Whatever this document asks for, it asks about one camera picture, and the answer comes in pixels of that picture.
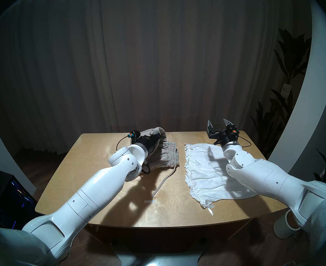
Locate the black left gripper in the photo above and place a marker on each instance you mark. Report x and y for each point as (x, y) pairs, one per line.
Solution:
(149, 143)

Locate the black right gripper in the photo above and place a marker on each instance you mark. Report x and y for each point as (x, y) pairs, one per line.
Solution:
(225, 135)

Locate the white frilled shorts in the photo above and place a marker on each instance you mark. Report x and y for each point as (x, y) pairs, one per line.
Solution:
(207, 174)

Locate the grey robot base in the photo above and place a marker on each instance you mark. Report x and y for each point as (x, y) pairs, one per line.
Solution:
(157, 261)

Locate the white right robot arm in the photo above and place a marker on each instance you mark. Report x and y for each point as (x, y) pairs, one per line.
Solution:
(276, 179)

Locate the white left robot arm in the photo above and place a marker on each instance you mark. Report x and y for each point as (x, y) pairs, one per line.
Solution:
(91, 196)

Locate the long white tape strip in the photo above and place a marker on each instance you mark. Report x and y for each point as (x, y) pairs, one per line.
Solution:
(150, 202)

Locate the white paper plant tag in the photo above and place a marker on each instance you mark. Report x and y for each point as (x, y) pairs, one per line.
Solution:
(286, 90)

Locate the beige pleated curtain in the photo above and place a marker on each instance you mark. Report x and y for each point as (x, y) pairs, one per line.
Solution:
(157, 60)

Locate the tall dark leafy plant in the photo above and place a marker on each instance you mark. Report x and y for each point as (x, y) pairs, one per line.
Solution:
(291, 55)

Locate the small plant in white pot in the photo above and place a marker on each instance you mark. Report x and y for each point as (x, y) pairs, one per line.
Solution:
(282, 230)

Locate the black computer tower with lights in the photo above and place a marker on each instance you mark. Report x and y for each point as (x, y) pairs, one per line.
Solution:
(10, 201)

